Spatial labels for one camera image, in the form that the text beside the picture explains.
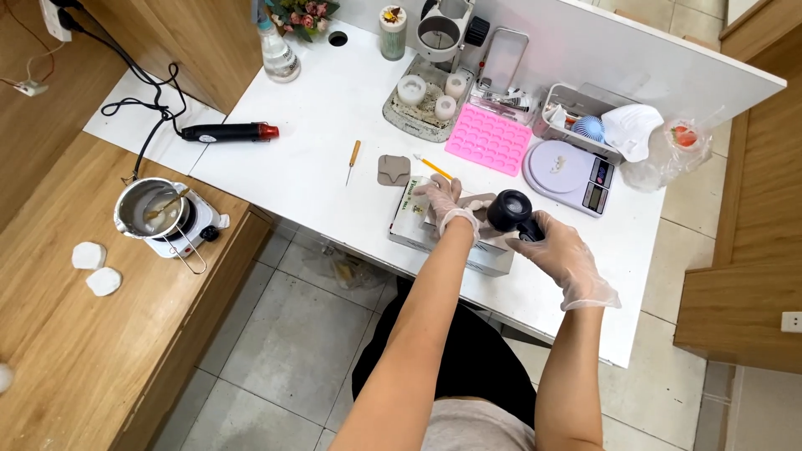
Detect pink flower bouquet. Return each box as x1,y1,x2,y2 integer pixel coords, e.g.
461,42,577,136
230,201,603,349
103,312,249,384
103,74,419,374
263,0,342,43

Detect white digital kitchen scale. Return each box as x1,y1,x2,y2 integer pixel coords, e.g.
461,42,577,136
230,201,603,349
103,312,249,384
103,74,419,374
522,139,616,218

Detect white microscope stand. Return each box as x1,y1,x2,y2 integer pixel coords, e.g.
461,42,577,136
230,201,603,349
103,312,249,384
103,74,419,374
382,0,492,144

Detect metal melting pot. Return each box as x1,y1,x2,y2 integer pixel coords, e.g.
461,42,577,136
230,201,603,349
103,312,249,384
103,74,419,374
113,177,208,275

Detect person's grey shirt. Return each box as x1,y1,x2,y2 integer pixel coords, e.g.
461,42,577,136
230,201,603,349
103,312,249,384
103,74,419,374
420,398,536,451

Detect blue mini fan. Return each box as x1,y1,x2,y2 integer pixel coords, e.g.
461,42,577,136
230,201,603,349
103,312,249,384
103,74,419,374
571,115,606,144

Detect white wax chunk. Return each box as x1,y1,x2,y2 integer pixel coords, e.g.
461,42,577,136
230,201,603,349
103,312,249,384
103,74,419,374
85,267,123,298
71,242,107,271

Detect wooden side cabinet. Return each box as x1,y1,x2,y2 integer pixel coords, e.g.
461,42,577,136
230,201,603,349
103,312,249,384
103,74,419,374
0,132,273,451

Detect clear plastic bag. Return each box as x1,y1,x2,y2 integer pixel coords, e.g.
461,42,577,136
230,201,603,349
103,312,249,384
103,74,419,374
620,116,715,192

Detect clear box of tools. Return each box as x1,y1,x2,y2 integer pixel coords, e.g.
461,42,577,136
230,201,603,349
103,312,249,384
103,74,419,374
469,81,540,126

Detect black and red heat gun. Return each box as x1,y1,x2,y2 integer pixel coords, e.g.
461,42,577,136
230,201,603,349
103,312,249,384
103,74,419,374
180,122,280,144

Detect white face mask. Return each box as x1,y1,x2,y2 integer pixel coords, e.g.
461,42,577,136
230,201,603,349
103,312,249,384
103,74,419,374
601,103,665,164

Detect wooden furniture unit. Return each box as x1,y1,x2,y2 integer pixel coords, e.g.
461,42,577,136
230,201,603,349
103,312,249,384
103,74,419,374
673,0,802,377

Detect clear spray bottle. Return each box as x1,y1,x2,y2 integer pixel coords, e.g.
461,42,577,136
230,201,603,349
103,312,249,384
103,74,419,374
254,0,302,84

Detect black heat gun cable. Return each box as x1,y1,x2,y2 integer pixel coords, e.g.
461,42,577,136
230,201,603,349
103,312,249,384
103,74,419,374
59,9,189,137

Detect white cardboard wax box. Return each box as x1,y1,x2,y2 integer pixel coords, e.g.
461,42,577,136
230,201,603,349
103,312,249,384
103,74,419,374
387,177,516,278

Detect grey silicone mould with wax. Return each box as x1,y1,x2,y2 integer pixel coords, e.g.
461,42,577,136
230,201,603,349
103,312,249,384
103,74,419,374
459,193,500,240

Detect white adapter with thin wires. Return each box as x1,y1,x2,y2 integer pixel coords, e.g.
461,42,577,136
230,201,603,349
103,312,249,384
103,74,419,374
0,0,66,98

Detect person's black shorts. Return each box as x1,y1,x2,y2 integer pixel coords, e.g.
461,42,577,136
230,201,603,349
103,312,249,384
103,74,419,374
351,276,540,430

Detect wooden stirring spoon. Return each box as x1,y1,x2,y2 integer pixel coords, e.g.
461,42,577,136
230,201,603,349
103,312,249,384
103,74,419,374
145,188,190,221

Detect grey storage basket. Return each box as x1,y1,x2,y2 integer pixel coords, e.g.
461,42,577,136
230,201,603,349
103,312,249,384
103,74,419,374
533,83,634,165

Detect pink silicone mould tray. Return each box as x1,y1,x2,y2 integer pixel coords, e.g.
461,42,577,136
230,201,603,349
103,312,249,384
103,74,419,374
444,103,534,177

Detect green jar with flower lid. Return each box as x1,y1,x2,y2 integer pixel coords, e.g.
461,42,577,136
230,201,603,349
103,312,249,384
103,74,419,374
379,5,408,62

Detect white electric hot plate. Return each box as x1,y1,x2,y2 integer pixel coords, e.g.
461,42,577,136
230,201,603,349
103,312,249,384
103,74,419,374
144,182,231,259

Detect white power strip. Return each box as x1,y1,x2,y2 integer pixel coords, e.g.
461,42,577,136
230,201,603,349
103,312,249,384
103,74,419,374
39,0,82,43

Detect wooden-handled awl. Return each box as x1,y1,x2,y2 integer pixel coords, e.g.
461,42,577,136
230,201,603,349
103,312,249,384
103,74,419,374
345,139,362,187

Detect person's right hand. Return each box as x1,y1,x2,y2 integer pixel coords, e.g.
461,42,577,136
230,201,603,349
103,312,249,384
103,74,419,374
506,210,621,308

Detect person's left hand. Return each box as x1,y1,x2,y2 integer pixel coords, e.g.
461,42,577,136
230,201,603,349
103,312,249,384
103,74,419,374
414,174,482,242

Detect crumpled plastic bag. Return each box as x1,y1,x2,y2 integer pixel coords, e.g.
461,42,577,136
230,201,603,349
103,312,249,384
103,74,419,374
307,244,392,292

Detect black hot plate cable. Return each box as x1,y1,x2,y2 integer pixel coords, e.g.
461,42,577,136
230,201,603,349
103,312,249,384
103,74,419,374
128,113,173,184

